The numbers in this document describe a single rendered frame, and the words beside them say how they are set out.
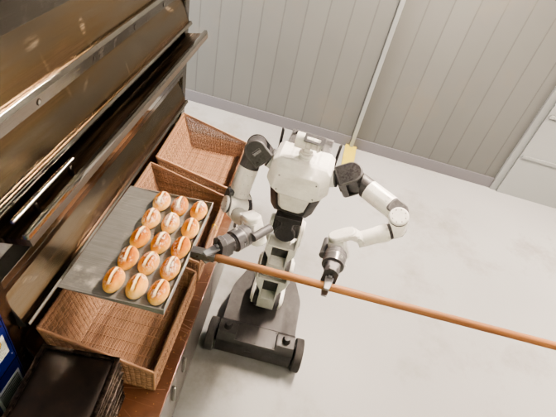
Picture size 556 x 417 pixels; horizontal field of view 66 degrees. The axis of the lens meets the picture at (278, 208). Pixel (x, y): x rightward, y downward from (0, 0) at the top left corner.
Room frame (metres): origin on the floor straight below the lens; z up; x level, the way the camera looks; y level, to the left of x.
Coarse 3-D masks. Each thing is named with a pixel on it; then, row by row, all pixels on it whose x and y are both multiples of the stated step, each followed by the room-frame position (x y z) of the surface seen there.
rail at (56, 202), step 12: (192, 48) 2.26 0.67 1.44; (180, 60) 2.07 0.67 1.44; (168, 72) 1.91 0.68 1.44; (156, 84) 1.77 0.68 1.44; (120, 132) 1.35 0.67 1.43; (108, 144) 1.26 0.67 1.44; (96, 156) 1.17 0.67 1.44; (84, 168) 1.09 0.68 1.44; (72, 180) 1.02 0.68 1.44; (60, 192) 0.96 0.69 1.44; (48, 216) 0.85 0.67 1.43; (36, 228) 0.80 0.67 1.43
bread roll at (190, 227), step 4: (188, 220) 1.16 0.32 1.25; (192, 220) 1.16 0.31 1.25; (196, 220) 1.18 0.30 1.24; (184, 224) 1.14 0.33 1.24; (188, 224) 1.14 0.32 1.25; (192, 224) 1.14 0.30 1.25; (196, 224) 1.16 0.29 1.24; (184, 228) 1.12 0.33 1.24; (188, 228) 1.12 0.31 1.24; (192, 228) 1.13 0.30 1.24; (196, 228) 1.14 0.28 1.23; (184, 232) 1.11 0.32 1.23; (188, 232) 1.11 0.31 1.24; (192, 232) 1.12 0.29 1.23; (196, 232) 1.13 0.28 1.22; (184, 236) 1.11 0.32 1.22; (188, 236) 1.10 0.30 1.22; (192, 236) 1.11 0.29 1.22
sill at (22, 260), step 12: (180, 72) 2.51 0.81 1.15; (120, 144) 1.63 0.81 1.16; (108, 156) 1.51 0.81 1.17; (72, 204) 1.19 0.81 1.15; (60, 216) 1.10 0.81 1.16; (48, 228) 1.02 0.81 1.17; (12, 252) 0.87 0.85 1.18; (24, 252) 0.88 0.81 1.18; (0, 264) 0.82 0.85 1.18; (12, 264) 0.83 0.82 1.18; (0, 276) 0.77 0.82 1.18; (12, 276) 0.80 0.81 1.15
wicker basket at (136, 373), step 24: (192, 288) 1.29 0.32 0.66; (48, 312) 0.87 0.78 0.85; (72, 312) 0.96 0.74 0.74; (96, 312) 1.07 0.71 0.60; (120, 312) 1.10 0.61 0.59; (144, 312) 1.14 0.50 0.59; (168, 312) 1.17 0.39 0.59; (48, 336) 0.80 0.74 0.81; (72, 336) 0.90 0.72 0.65; (96, 336) 0.96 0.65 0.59; (120, 336) 0.99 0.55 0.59; (144, 336) 1.02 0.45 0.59; (168, 336) 0.96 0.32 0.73; (120, 360) 0.79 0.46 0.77; (144, 384) 0.79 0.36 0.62
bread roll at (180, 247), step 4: (176, 240) 1.05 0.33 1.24; (180, 240) 1.05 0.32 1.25; (184, 240) 1.05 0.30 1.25; (188, 240) 1.07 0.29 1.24; (172, 244) 1.05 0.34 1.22; (176, 244) 1.03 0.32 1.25; (180, 244) 1.03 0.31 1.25; (184, 244) 1.04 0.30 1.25; (188, 244) 1.05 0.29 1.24; (172, 248) 1.02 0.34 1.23; (176, 248) 1.02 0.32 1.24; (180, 248) 1.02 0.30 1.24; (184, 248) 1.03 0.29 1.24; (188, 248) 1.04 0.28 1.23; (172, 252) 1.01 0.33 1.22; (176, 252) 1.00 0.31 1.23; (180, 252) 1.01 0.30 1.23; (184, 252) 1.02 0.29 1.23; (180, 256) 1.00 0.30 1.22; (184, 256) 1.02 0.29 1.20
